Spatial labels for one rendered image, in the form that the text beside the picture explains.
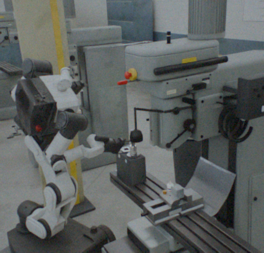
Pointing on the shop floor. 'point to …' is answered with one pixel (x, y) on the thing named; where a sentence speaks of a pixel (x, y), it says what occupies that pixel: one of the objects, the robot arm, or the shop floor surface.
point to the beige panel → (23, 15)
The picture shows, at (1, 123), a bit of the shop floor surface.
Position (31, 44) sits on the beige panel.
